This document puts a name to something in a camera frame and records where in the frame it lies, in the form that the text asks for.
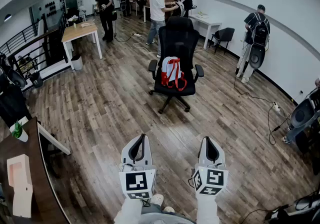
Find black equipment with cables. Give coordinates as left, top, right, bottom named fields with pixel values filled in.
left=264, top=191, right=320, bottom=224

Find black metal railing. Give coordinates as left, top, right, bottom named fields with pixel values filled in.
left=0, top=10, right=70, bottom=89

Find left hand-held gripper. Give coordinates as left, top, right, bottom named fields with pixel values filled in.
left=118, top=133, right=157, bottom=200

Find white waste bin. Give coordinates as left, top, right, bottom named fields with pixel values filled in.
left=70, top=54, right=84, bottom=71

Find black cable with plug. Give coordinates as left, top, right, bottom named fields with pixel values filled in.
left=267, top=104, right=293, bottom=146

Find person's white printed shirt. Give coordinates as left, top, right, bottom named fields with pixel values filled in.
left=139, top=212, right=197, bottom=224

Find person's left leg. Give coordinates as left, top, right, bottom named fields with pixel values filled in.
left=141, top=203, right=163, bottom=216

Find group of black wall-hung items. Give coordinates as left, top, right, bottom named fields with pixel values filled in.
left=36, top=0, right=66, bottom=19

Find potted green plant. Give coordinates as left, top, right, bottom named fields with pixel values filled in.
left=10, top=120, right=29, bottom=143

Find person's right forearm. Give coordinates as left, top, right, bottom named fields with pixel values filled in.
left=195, top=193, right=221, bottom=224

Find white flowers in vase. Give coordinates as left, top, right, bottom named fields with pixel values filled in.
left=67, top=14, right=80, bottom=29

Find black mesh office chair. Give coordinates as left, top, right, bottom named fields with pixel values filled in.
left=147, top=16, right=205, bottom=115

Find person's left white shoe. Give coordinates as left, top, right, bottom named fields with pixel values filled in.
left=149, top=193, right=165, bottom=207

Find black waste bin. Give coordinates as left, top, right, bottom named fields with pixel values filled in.
left=29, top=71, right=44, bottom=89

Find wooden table with white legs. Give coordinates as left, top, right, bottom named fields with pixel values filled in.
left=61, top=21, right=104, bottom=71

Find small white-framed table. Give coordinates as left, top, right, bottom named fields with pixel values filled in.
left=128, top=0, right=141, bottom=17

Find desk with white frame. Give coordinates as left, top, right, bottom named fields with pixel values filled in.
left=0, top=116, right=72, bottom=224

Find person's left forearm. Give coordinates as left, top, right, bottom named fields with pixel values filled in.
left=113, top=197, right=144, bottom=224

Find small black chair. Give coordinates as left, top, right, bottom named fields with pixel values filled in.
left=208, top=27, right=236, bottom=55

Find white cable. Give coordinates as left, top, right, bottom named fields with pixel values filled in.
left=132, top=34, right=161, bottom=54

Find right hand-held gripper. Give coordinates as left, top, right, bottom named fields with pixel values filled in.
left=191, top=136, right=230, bottom=196

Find pale backpack with red straps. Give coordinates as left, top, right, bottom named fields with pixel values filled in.
left=160, top=56, right=188, bottom=92

